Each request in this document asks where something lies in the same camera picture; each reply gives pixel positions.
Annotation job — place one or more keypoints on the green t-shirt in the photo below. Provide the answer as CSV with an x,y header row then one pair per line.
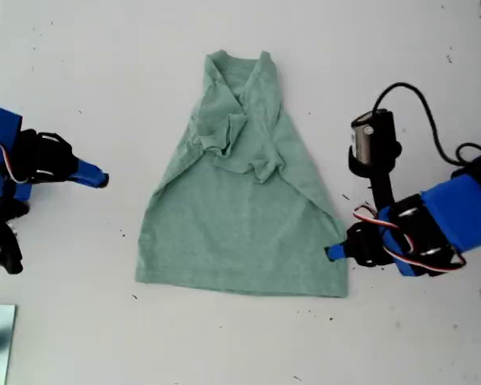
x,y
240,224

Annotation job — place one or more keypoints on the black camera box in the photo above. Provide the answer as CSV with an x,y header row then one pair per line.
x,y
12,256
374,136

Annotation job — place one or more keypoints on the black camera stalk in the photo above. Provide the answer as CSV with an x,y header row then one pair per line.
x,y
382,192

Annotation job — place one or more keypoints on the steel plate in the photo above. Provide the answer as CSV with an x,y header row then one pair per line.
x,y
2,333

